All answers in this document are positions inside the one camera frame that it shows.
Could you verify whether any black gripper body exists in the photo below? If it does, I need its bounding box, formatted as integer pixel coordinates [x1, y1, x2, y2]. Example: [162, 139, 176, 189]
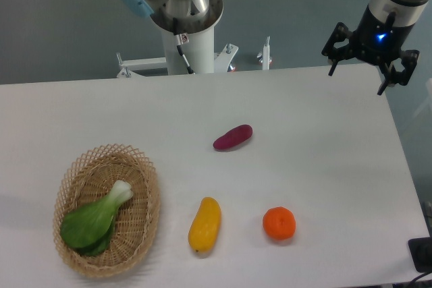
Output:
[352, 7, 420, 65]

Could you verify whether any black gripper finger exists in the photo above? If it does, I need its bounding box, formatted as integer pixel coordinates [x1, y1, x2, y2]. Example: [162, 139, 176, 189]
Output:
[321, 22, 353, 76]
[376, 49, 421, 96]

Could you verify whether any orange tangerine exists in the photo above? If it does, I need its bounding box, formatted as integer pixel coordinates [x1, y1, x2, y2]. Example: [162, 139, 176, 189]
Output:
[262, 206, 296, 241]

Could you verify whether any purple sweet potato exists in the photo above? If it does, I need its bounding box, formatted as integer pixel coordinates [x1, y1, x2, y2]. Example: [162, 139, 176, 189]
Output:
[213, 124, 253, 151]

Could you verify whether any black device at table edge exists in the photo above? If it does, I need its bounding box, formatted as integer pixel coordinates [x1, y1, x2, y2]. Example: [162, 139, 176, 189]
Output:
[408, 237, 432, 272]

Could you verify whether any yellow mango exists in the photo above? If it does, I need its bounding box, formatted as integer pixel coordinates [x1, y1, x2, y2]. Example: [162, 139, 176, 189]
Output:
[188, 197, 222, 254]

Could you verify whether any woven bamboo basket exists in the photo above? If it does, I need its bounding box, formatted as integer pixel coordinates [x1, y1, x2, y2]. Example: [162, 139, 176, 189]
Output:
[53, 144, 161, 278]

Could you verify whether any green bok choy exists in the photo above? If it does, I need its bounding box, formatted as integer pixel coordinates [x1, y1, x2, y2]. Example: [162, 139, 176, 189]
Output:
[60, 180, 133, 256]

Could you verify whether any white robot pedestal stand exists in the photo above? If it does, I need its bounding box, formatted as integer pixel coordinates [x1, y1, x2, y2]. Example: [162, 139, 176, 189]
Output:
[115, 0, 273, 79]

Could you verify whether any black cable on pedestal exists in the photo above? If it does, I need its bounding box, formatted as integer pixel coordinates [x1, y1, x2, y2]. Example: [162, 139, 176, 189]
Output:
[172, 17, 196, 75]

